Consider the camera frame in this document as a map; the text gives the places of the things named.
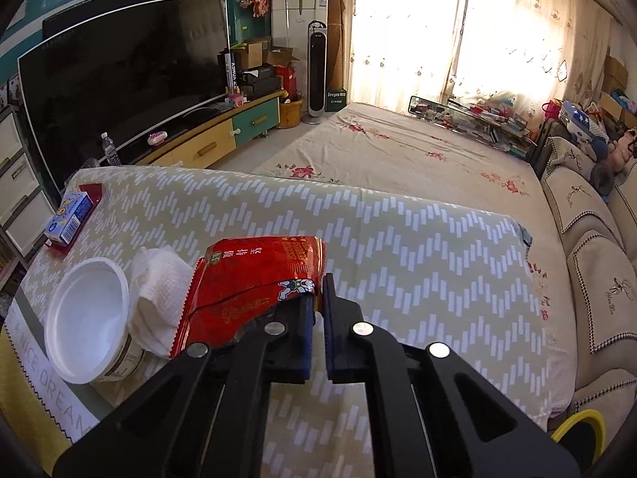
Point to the yellow and green tv cabinet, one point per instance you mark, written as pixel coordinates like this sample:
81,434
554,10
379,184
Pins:
214,134

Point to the zigzag patterned tablecloth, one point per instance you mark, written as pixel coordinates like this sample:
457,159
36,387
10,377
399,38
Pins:
373,259

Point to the yellow printed mat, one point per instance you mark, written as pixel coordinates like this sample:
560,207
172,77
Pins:
30,408

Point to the wooden bucket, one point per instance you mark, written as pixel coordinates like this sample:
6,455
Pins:
291,113

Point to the white drawer unit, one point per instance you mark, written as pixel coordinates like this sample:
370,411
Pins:
22,184

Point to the stack of cardboard boxes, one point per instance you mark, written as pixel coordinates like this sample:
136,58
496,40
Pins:
617,79

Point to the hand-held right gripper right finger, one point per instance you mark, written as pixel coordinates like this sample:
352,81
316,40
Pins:
343,348

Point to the beige sofa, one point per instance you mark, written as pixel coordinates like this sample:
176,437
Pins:
592,249

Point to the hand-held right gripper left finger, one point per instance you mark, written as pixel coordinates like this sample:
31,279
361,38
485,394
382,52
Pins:
278,353

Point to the blue star print bag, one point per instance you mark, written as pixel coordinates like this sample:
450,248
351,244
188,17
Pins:
576,120

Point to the crumpled white tissue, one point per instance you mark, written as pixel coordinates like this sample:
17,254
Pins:
157,294

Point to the floral bedsheet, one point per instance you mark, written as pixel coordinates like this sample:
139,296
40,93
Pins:
408,159

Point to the red snack bag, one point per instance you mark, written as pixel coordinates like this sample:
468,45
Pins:
239,284

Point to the black television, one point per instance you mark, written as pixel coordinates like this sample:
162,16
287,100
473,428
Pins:
114,74

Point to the blue tissue packet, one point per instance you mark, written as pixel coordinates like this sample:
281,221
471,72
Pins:
67,219

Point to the cardboard boxes beside television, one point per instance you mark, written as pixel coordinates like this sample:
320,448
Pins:
259,57

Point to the tower fan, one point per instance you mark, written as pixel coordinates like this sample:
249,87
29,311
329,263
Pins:
317,69

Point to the yellow trash bin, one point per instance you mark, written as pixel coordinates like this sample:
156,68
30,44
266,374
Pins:
580,433

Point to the cream curtains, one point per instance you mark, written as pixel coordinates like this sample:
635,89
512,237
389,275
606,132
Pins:
423,35

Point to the beige paper noodle cup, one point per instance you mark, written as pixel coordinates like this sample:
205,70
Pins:
84,318

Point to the clear water bottle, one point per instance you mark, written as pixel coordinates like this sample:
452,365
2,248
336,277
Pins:
110,150

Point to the red flat packet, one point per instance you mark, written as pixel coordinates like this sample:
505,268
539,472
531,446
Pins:
92,194

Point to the dark green box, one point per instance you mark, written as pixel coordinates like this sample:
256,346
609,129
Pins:
336,100

